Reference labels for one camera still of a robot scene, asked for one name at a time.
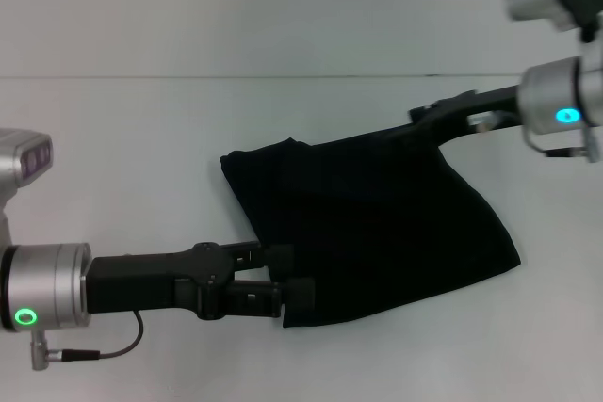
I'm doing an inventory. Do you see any black shirt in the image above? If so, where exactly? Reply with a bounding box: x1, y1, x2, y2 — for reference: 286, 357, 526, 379
220, 121, 522, 330

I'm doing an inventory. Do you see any silver camera bracket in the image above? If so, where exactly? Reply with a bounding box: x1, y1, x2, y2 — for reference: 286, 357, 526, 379
577, 27, 603, 74
0, 189, 13, 249

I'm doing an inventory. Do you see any silver left camera bracket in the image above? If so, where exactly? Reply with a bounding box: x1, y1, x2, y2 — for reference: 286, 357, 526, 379
0, 189, 13, 249

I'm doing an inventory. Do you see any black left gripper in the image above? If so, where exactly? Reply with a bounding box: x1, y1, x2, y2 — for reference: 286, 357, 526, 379
84, 240, 318, 322

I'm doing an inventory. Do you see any silver right camera bracket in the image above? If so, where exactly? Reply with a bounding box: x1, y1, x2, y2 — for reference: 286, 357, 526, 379
577, 27, 603, 74

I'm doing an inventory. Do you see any arm cable with connectors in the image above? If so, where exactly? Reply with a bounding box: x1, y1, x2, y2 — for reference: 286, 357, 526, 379
469, 111, 603, 164
30, 310, 144, 372

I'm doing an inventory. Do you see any left arm cable with connectors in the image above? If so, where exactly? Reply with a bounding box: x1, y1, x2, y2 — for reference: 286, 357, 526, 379
30, 310, 144, 372

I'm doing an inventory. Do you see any right arm cable with connectors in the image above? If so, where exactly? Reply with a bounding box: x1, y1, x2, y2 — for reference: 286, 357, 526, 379
469, 111, 603, 164

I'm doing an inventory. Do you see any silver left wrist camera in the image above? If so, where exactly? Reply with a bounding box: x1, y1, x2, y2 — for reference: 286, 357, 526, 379
0, 128, 54, 192

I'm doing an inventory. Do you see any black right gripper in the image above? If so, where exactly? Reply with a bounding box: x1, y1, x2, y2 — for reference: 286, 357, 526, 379
407, 84, 525, 145

